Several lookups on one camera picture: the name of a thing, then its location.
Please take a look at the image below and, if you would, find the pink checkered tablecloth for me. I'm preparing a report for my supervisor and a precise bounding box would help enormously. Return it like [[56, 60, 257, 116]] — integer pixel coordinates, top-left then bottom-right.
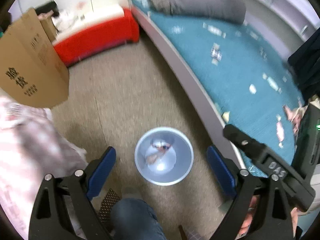
[[1, 97, 88, 239]]

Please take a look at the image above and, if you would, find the grey metal trash bin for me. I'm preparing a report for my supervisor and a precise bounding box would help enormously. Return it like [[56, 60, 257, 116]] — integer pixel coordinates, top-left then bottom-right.
[[135, 127, 194, 186]]

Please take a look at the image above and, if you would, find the person's leg in jeans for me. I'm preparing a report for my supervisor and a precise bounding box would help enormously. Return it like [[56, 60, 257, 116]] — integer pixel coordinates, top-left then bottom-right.
[[111, 198, 166, 240]]

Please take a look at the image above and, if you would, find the large cardboard box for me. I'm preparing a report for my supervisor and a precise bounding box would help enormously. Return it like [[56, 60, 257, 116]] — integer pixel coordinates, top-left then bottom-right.
[[1, 8, 69, 108]]

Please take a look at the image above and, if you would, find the black clothes pile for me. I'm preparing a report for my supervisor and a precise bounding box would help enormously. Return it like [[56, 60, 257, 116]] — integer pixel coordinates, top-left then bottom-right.
[[35, 0, 60, 17]]

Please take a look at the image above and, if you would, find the red storage bench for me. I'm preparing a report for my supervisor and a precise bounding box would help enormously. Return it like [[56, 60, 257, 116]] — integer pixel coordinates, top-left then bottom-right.
[[53, 9, 139, 67]]

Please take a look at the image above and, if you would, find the white plastic bag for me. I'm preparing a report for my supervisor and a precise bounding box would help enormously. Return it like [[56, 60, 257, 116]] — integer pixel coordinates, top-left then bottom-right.
[[52, 9, 79, 32]]

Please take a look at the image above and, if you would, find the teal bed mattress sheet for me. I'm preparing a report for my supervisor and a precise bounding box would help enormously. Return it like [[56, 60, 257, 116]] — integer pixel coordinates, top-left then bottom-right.
[[131, 0, 304, 163]]

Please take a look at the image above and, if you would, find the person's right hand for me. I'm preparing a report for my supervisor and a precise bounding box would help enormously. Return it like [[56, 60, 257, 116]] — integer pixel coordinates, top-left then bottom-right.
[[238, 194, 303, 238]]

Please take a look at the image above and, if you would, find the teal bunk bed frame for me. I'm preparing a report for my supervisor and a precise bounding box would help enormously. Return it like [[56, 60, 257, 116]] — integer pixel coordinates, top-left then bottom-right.
[[129, 0, 319, 174]]

